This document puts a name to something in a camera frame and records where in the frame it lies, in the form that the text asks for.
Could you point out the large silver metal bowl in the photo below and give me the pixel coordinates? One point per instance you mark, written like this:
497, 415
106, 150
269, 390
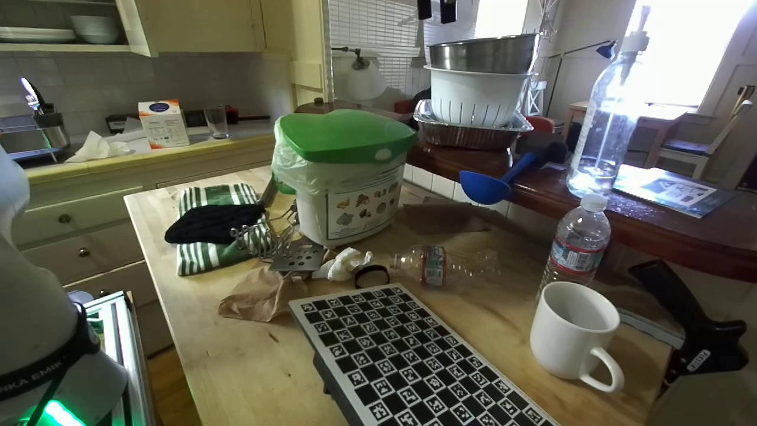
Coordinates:
482, 53

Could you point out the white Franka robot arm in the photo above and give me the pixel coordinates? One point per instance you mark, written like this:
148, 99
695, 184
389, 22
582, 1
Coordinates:
32, 314

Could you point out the white shelf bowl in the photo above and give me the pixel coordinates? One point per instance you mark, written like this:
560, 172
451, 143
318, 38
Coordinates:
96, 28

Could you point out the white bin with green lid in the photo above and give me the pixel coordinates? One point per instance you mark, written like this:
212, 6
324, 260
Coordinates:
347, 181

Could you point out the crumpled white tissue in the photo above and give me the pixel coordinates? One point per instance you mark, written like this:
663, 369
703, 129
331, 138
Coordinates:
343, 264

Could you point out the crushed clear plastic bottle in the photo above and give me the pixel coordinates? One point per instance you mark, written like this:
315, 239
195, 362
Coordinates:
433, 266

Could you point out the slotted metal grater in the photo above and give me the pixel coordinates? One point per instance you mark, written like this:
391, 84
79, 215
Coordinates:
301, 259

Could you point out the blue plastic scoop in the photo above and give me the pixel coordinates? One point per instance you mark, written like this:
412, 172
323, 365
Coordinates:
483, 184

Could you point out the aluminium foil tray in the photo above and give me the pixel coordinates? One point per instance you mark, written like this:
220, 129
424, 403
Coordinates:
475, 138

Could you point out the metal whisk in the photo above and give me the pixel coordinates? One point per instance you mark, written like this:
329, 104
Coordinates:
256, 235

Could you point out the crumpled brown paper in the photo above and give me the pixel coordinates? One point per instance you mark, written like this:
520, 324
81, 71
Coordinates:
255, 297

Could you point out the white plastic colander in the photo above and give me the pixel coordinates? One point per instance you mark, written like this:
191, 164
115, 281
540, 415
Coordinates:
476, 94

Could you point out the black cloth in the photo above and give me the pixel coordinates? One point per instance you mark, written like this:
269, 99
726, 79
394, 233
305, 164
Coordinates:
208, 223

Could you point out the green white striped towel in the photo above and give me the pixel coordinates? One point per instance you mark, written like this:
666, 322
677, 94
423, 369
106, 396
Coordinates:
204, 256

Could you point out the clear drinking glass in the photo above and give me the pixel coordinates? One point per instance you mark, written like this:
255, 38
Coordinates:
216, 120

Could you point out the small plastic water bottle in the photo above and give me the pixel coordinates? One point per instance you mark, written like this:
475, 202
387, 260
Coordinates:
580, 245

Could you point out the white ceramic mug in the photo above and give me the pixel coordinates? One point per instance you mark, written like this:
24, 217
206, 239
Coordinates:
563, 339

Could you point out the white blue carton box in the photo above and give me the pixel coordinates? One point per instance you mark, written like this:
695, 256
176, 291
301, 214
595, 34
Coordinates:
165, 123

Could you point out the tall clear spray bottle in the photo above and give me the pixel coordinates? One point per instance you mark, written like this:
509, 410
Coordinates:
603, 133

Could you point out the desk lamp with blue head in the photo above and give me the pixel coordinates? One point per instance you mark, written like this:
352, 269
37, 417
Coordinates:
607, 49

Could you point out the white crumpled paper towel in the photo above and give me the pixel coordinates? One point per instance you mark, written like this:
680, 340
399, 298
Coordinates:
97, 148

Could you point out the printed booklet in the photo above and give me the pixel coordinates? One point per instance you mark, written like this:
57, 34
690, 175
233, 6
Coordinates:
670, 190

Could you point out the brown wooden bar counter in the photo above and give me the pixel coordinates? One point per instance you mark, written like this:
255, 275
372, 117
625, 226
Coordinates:
677, 233

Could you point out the cream kitchen drawer cabinet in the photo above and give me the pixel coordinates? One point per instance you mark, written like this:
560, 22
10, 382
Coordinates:
79, 227

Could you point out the wooden chair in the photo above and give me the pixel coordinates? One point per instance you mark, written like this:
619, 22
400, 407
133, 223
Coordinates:
699, 144

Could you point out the black kitchen appliance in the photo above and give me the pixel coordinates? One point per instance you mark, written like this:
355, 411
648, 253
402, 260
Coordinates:
32, 131

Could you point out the white plate stack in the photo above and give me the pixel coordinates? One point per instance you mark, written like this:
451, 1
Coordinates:
37, 34

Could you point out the cream wall cupboard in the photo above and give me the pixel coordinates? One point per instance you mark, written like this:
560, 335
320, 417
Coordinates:
197, 24

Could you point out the aluminium frame mount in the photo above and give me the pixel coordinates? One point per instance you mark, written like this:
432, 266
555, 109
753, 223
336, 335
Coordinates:
119, 335

